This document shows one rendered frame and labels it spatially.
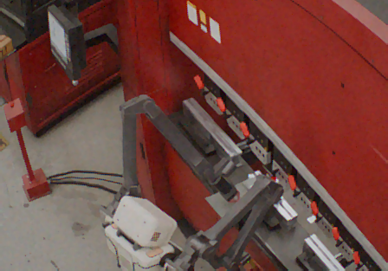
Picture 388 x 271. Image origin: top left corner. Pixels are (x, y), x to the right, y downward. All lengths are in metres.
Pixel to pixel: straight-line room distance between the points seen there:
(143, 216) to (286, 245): 0.80
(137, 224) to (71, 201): 2.11
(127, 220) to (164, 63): 1.23
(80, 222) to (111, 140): 0.89
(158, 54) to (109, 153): 1.55
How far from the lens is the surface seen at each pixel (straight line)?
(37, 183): 4.64
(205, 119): 3.56
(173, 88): 3.68
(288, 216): 3.03
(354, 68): 2.04
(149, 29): 3.41
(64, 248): 4.29
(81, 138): 5.11
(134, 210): 2.54
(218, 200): 3.08
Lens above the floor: 3.20
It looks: 39 degrees down
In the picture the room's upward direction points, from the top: 5 degrees counter-clockwise
